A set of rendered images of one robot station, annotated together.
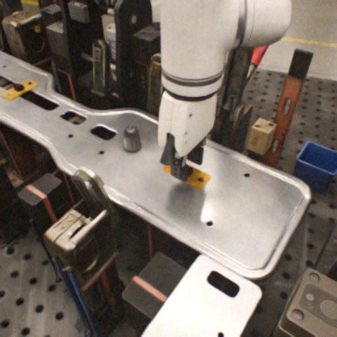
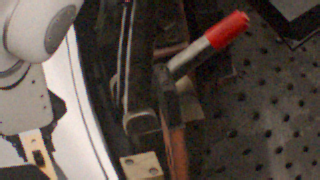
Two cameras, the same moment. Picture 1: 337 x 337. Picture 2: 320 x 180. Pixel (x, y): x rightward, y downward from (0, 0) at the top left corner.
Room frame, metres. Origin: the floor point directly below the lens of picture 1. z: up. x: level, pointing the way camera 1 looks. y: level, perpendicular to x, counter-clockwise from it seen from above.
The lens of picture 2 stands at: (0.14, -0.55, 1.75)
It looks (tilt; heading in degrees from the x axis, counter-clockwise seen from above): 49 degrees down; 46
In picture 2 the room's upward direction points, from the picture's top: 9 degrees counter-clockwise
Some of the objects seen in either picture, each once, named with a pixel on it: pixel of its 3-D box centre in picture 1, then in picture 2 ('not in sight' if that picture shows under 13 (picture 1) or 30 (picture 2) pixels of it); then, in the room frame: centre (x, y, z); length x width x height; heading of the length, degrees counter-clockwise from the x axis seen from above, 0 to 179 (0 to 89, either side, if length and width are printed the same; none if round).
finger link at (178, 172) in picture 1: (175, 168); (13, 143); (0.39, -0.01, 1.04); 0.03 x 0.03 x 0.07; 55
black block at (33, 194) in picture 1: (60, 235); not in sight; (0.39, 0.23, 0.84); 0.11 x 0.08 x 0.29; 145
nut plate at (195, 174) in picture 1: (186, 171); (38, 157); (0.42, -0.03, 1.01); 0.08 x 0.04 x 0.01; 55
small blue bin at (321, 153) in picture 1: (316, 168); not in sight; (0.68, -0.42, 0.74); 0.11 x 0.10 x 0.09; 55
